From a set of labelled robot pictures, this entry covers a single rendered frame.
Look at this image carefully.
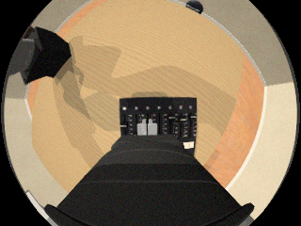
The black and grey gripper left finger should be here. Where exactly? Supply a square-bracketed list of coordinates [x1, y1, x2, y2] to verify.
[137, 119, 148, 136]

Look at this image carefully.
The black lighting desk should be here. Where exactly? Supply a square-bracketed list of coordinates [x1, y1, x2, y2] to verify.
[119, 97, 198, 156]

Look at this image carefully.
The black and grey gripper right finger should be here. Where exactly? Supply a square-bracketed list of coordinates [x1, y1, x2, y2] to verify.
[148, 119, 157, 135]

